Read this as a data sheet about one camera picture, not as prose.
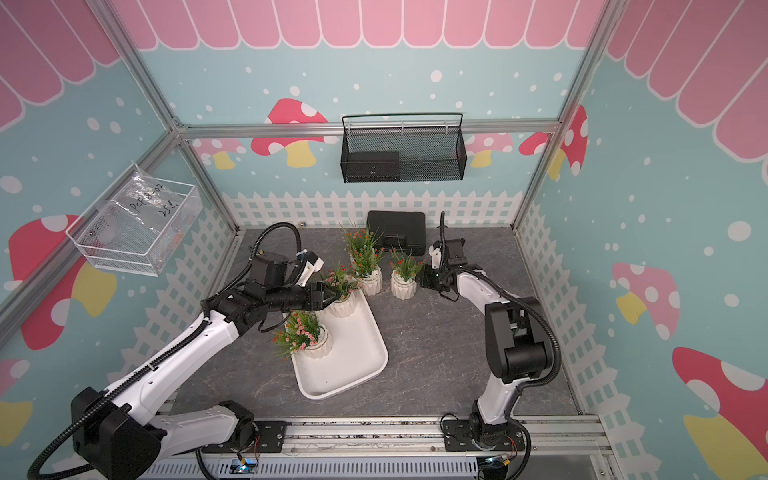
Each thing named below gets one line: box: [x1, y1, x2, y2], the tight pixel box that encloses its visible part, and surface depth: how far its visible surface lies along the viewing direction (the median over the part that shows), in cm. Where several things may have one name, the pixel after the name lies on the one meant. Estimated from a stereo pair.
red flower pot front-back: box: [344, 227, 386, 297], surface depth 99 cm
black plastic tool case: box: [366, 210, 426, 256], surface depth 119 cm
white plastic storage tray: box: [290, 289, 389, 400], surface depth 89 cm
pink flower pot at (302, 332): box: [271, 311, 333, 361], surface depth 79 cm
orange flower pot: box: [389, 249, 428, 300], surface depth 98 cm
